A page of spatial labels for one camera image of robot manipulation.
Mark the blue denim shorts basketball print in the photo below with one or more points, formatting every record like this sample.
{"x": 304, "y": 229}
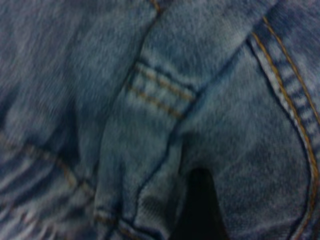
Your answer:
{"x": 100, "y": 100}

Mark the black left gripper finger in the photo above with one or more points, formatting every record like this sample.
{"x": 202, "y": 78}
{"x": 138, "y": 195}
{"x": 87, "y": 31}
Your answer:
{"x": 200, "y": 212}

